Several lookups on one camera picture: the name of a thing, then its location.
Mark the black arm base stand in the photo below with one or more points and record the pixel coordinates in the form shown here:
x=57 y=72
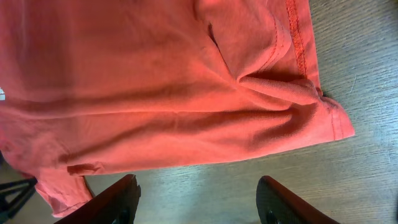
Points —
x=14 y=196

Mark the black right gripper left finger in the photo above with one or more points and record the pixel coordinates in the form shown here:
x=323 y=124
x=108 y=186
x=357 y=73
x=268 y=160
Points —
x=115 y=205

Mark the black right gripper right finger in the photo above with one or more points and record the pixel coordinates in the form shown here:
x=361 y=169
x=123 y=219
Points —
x=276 y=204

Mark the orange printed t-shirt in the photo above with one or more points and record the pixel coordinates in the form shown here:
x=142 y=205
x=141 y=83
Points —
x=101 y=87

